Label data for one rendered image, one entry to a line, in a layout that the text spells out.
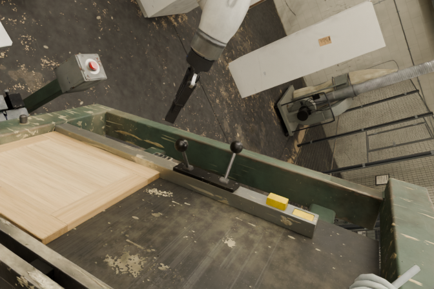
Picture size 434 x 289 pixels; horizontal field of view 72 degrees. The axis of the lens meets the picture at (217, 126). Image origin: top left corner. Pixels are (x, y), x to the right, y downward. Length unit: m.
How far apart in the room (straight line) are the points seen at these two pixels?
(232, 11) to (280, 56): 3.66
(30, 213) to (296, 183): 0.74
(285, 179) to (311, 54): 3.44
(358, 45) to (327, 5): 4.47
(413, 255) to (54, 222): 0.72
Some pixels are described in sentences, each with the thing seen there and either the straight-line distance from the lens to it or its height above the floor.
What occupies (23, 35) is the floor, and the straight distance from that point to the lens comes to 2.50.
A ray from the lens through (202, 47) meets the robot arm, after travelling 0.81.
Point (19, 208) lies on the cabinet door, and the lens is 0.82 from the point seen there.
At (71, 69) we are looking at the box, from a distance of 1.42.
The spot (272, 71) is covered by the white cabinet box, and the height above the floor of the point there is 0.62.
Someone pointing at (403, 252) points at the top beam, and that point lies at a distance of 0.70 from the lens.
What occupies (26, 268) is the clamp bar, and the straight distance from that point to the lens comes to 0.58.
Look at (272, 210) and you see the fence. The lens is 0.80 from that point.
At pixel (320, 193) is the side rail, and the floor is 1.68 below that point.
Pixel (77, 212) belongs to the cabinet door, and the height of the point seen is 1.29.
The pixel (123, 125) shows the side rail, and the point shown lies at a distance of 1.33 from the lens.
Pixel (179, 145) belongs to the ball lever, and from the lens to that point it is 0.80.
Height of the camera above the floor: 1.95
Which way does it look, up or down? 31 degrees down
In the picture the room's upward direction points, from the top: 72 degrees clockwise
